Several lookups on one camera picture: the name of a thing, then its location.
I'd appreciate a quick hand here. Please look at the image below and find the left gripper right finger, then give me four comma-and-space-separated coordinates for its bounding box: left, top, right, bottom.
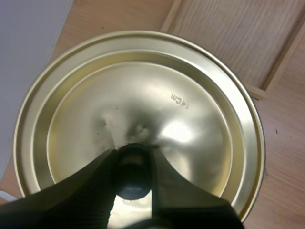
147, 146, 246, 229

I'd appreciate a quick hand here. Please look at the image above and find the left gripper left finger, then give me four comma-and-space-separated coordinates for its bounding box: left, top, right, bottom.
0, 148, 119, 229

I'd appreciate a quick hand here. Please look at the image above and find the gold pot lid black knob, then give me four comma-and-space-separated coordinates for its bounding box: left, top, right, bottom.
13, 30, 265, 229

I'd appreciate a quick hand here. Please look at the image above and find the shallow wooden tray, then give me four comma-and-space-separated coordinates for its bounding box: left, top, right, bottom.
161, 0, 305, 101

